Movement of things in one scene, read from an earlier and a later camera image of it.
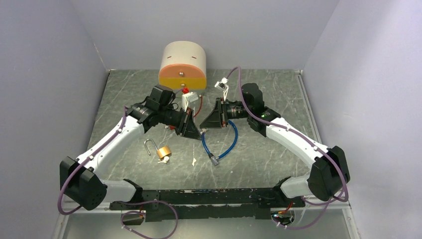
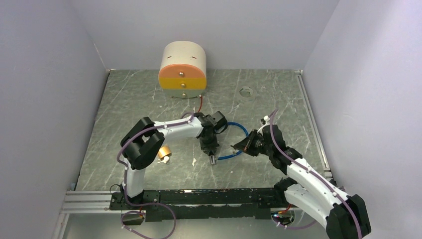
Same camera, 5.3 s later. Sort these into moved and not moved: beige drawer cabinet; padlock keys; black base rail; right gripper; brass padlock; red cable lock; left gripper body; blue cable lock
Moved: right gripper; left gripper body; blue cable lock
Not moved: padlock keys; red cable lock; brass padlock; black base rail; beige drawer cabinet
